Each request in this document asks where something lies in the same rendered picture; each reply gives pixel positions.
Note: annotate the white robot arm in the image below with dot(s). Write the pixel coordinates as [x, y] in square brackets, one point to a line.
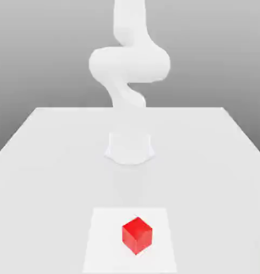
[129, 64]

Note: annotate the small red cube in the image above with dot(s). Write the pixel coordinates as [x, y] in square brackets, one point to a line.
[137, 235]

